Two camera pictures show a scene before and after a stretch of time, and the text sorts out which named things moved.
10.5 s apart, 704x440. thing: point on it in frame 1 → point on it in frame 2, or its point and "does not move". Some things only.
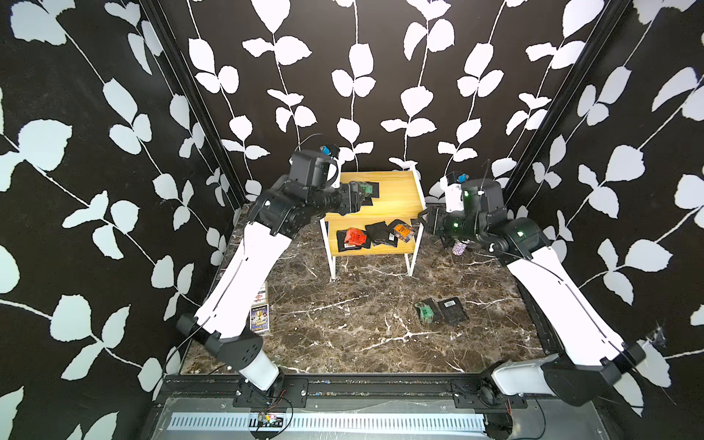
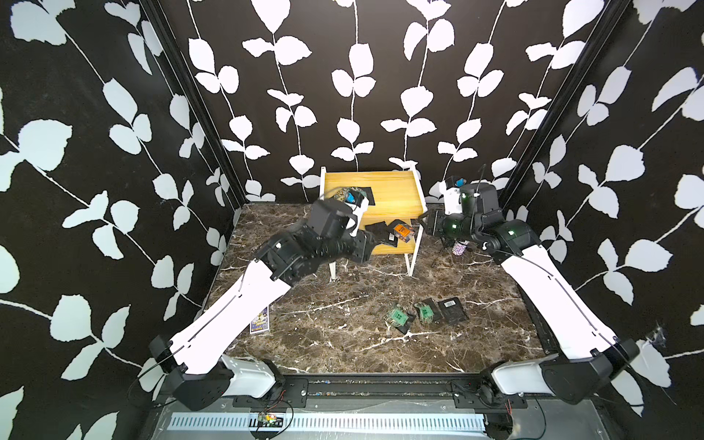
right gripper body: (438, 222) does not move
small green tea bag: (425, 311) does not move
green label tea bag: (369, 190) → (397, 316)
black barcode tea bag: (453, 311) does not move
